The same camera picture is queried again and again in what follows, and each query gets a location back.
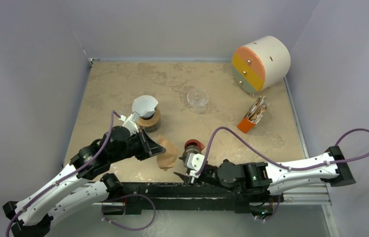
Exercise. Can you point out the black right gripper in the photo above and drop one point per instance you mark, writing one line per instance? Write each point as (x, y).
(205, 175)

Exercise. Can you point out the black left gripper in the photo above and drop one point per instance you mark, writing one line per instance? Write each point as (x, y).
(149, 147)

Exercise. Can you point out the brown paper coffee filter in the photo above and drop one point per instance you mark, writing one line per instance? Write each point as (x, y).
(167, 159)

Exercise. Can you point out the red and black pitcher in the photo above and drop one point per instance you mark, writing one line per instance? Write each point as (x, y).
(193, 146)

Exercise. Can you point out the white paper coffee filter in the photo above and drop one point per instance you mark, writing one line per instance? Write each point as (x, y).
(143, 104)

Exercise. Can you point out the blue ribbed glass dripper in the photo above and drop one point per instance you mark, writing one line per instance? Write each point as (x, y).
(148, 115)

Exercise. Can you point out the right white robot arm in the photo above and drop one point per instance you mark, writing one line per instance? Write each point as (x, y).
(257, 178)

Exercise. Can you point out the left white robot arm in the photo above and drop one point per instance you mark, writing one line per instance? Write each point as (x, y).
(84, 181)

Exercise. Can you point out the orange coffee filter holder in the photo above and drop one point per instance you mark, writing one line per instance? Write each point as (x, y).
(253, 115)

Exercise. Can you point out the round cream drawer cabinet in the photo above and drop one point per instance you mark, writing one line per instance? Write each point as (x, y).
(260, 64)

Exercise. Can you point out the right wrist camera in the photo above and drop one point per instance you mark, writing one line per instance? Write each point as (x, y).
(193, 162)

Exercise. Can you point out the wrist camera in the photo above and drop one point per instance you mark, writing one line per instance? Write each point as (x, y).
(193, 162)
(130, 122)

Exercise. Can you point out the glass carafe with handle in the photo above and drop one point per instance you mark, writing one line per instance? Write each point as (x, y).
(153, 128)

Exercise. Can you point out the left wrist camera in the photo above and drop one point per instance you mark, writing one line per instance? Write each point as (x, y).
(130, 122)

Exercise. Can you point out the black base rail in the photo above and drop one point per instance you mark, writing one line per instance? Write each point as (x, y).
(139, 196)

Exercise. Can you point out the aluminium frame rail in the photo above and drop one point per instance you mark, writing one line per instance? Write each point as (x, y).
(308, 195)

